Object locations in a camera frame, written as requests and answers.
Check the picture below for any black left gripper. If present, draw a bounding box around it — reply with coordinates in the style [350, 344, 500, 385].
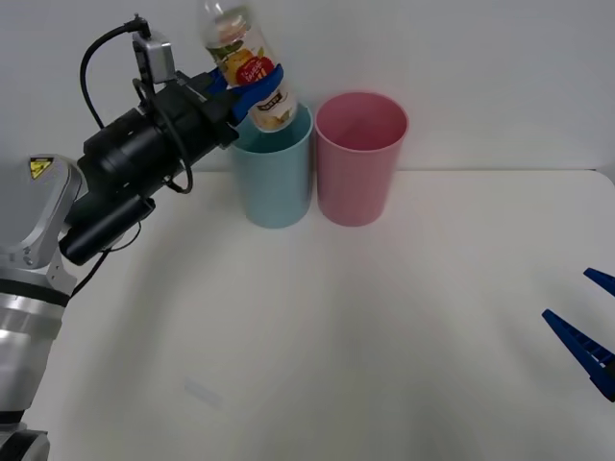
[153, 63, 286, 165]

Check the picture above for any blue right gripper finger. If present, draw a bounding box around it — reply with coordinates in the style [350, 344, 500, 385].
[583, 267, 615, 295]
[541, 308, 615, 403]

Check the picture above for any clear bottle with red cap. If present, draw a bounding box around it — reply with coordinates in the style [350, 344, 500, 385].
[199, 0, 299, 133]

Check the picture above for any pale blue plastic bin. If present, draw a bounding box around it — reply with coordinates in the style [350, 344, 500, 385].
[229, 101, 314, 230]

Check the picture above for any pink plastic bin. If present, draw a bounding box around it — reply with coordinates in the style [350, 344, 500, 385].
[314, 91, 409, 228]

